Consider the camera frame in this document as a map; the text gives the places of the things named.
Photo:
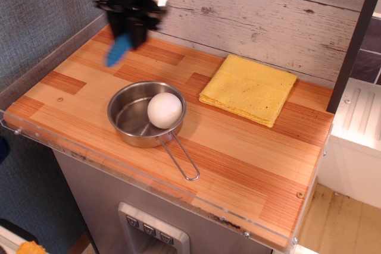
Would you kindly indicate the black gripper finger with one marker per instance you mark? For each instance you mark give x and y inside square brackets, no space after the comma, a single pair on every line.
[138,34]
[118,24]

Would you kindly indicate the silver dispenser panel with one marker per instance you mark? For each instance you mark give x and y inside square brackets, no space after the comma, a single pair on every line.
[145,233]

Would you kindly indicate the white egg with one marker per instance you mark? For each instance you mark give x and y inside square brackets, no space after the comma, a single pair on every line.
[164,110]

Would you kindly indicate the dark right shelf post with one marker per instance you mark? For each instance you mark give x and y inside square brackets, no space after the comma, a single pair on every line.
[351,55]

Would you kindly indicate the clear acrylic edge guard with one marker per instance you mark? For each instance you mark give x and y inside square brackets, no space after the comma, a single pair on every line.
[251,179]

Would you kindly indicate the blue handled metal spoon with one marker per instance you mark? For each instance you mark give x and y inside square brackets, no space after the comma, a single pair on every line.
[150,17]

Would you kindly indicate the yellow object bottom left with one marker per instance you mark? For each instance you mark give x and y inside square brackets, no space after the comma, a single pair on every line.
[30,248]

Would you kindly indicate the folded yellow cloth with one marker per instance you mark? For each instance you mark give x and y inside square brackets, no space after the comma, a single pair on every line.
[249,89]

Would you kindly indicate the grey toy fridge cabinet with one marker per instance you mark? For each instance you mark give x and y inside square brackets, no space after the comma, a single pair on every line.
[98,194]

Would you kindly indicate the white toy sink unit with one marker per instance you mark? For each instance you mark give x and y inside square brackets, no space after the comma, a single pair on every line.
[351,161]

